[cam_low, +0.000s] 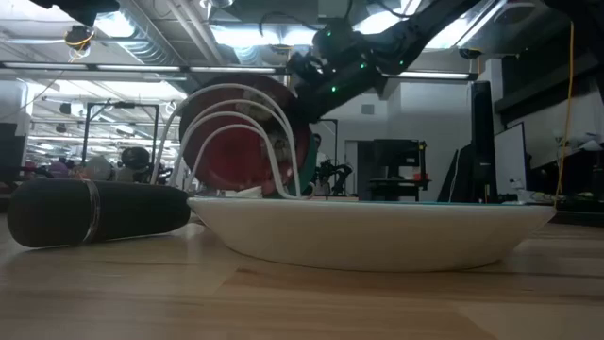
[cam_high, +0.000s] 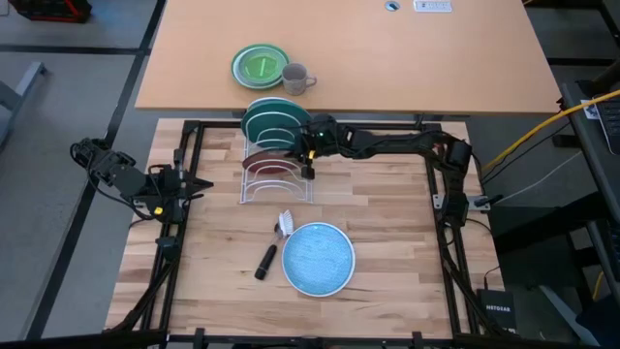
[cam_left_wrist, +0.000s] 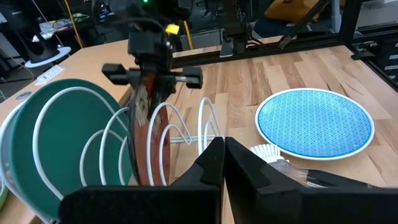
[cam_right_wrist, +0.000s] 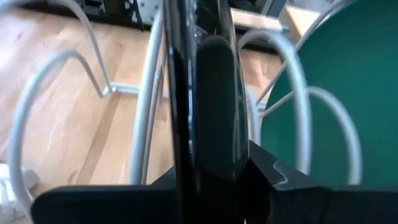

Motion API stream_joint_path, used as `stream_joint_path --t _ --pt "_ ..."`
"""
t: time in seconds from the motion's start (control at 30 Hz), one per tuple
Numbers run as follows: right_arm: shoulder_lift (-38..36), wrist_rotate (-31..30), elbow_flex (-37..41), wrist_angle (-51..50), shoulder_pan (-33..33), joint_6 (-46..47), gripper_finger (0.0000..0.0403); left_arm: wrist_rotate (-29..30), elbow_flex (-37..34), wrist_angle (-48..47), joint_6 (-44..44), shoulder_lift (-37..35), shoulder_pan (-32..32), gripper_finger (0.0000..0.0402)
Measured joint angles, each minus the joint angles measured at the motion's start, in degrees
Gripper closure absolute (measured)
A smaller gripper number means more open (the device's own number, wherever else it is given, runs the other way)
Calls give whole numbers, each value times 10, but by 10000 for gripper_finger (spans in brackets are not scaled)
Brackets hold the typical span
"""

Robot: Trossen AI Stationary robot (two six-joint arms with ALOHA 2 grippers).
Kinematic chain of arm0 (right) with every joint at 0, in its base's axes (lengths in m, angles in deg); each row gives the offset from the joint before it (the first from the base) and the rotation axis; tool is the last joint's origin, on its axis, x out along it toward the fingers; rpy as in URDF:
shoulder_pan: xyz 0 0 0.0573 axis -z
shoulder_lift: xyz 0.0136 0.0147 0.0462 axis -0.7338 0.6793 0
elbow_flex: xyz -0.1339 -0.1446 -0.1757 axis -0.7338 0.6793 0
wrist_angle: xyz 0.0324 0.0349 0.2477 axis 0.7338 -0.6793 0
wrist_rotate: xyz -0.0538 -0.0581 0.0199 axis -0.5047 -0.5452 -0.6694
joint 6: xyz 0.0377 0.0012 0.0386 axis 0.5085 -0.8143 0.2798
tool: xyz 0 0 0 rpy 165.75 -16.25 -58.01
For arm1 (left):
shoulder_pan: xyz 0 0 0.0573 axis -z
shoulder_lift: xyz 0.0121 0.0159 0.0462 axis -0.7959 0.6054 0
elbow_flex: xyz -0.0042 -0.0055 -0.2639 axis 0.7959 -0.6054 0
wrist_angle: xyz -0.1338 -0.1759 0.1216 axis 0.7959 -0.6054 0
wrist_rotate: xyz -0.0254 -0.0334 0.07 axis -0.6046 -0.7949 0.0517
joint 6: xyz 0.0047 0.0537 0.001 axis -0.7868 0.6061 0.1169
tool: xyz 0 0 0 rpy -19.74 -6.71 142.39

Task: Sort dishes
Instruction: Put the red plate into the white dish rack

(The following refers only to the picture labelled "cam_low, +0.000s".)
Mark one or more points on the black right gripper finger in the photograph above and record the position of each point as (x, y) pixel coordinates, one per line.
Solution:
(316, 106)

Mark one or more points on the teal plate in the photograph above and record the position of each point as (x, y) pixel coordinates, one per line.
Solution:
(309, 165)

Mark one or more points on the red plate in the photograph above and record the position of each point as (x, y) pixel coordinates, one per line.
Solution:
(236, 160)

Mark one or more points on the white deep plate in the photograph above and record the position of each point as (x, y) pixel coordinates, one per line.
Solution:
(368, 236)

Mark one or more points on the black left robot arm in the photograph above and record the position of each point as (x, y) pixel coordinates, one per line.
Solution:
(80, 9)

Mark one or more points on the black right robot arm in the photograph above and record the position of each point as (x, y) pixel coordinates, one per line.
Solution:
(415, 28)

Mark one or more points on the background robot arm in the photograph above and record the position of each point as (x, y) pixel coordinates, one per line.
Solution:
(337, 172)

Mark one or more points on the black shelf cabinet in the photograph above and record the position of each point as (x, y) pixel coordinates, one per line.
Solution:
(391, 156)

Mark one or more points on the tall black panel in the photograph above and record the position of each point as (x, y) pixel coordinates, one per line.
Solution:
(482, 141)

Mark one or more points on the white board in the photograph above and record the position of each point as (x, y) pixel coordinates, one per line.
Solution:
(509, 160)

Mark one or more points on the long ceiling light strip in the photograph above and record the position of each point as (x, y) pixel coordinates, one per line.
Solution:
(137, 67)

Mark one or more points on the black round object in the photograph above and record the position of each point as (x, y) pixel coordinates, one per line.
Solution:
(135, 160)

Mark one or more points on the black ceiling-mounted device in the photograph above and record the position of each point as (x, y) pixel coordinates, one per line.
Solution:
(78, 35)

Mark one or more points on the person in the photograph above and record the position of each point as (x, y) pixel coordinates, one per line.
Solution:
(60, 169)

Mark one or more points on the black cylindrical bottle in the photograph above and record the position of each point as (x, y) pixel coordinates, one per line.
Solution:
(56, 212)

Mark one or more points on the wall vent grille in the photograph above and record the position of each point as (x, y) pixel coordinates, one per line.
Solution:
(367, 109)

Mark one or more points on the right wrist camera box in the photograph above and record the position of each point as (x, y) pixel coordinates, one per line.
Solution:
(332, 42)

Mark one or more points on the black metal frame stand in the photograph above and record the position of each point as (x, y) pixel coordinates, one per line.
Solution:
(123, 105)

